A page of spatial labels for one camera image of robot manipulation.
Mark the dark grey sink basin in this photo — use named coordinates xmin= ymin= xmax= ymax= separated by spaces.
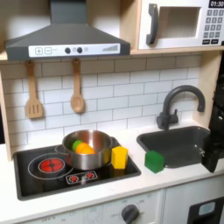
xmin=136 ymin=125 xmax=212 ymax=169

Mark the orange toy carrot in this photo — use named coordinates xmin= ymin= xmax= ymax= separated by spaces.
xmin=72 ymin=139 xmax=96 ymax=156

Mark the grey microwave door handle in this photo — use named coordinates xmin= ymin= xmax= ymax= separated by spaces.
xmin=145 ymin=3 xmax=160 ymax=46

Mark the wooden spoon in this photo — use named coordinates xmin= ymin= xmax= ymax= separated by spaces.
xmin=70 ymin=58 xmax=86 ymax=114

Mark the wooden slotted spatula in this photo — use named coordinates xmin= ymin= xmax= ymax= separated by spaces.
xmin=24 ymin=59 xmax=45 ymax=120

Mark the white toy microwave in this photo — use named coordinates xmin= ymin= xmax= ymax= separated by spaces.
xmin=137 ymin=0 xmax=224 ymax=51

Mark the white oven front panel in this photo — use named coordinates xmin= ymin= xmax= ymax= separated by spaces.
xmin=17 ymin=189 xmax=165 ymax=224

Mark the dark grey oven knob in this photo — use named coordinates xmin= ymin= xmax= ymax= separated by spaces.
xmin=120 ymin=204 xmax=140 ymax=224

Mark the dark grey tap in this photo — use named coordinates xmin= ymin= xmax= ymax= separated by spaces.
xmin=156 ymin=84 xmax=207 ymax=131

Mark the steel pot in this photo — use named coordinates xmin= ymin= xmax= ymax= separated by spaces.
xmin=54 ymin=129 xmax=121 ymax=172

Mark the black toy stove top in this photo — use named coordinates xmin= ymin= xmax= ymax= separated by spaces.
xmin=12 ymin=136 xmax=142 ymax=201

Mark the grey range hood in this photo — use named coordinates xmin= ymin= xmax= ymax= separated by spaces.
xmin=4 ymin=0 xmax=131 ymax=61

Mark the green block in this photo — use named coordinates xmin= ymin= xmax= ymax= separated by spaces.
xmin=144 ymin=150 xmax=165 ymax=174

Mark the yellow block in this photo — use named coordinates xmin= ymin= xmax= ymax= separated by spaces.
xmin=111 ymin=145 xmax=130 ymax=170

